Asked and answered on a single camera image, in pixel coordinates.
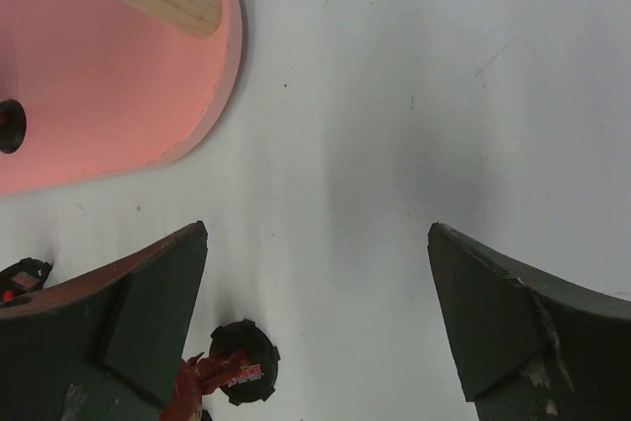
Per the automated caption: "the red gold armor figurine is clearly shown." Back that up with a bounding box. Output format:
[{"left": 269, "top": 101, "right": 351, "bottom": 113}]
[{"left": 162, "top": 321, "right": 281, "bottom": 421}]

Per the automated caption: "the pink three-tier shelf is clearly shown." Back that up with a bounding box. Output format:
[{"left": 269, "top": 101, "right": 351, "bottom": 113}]
[{"left": 1, "top": 0, "right": 244, "bottom": 194}]

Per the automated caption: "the brown-haired archer figurine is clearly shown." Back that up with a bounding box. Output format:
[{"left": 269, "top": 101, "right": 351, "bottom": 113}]
[{"left": 1, "top": 257, "right": 53, "bottom": 306}]

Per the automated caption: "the black-haired red dress figurine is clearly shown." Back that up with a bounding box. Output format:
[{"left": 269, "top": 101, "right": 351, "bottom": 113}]
[{"left": 0, "top": 99, "right": 27, "bottom": 154}]

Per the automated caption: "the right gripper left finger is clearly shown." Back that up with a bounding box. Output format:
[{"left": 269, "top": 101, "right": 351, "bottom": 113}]
[{"left": 1, "top": 221, "right": 208, "bottom": 420}]

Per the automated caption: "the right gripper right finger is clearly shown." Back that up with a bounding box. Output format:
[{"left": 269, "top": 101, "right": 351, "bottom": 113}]
[{"left": 428, "top": 223, "right": 630, "bottom": 420}]

